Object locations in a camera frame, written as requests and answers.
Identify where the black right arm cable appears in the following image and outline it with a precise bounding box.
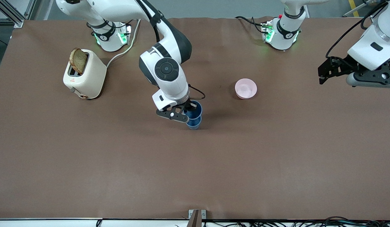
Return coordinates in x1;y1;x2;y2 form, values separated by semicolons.
134;0;161;43

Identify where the metal table edge bracket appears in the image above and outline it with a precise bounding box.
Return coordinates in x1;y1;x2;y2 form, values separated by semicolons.
188;209;207;220

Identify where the black floor cable bundle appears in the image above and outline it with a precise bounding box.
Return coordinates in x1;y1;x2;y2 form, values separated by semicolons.
202;216;390;227

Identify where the brown bread slice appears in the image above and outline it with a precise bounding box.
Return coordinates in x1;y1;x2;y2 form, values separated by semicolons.
69;48;88;75

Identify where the cream white toaster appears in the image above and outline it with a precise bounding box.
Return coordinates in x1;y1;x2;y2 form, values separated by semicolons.
63;49;107;99

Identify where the black left base cable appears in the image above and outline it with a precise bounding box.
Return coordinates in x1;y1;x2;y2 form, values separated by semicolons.
235;16;268;34

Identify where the aluminium frame profile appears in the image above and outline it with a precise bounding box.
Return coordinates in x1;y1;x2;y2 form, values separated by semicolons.
0;0;36;28
342;0;389;18

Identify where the blue plastic cup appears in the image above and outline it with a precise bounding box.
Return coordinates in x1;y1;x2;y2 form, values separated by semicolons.
183;100;203;121
186;115;202;130

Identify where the white toaster power cable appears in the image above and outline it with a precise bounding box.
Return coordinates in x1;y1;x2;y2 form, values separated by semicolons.
106;18;142;68

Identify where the brown table cover sheet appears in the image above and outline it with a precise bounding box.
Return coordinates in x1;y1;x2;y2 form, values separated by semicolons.
0;16;390;220

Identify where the brown post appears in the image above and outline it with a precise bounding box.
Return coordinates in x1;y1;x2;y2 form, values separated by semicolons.
189;210;202;227

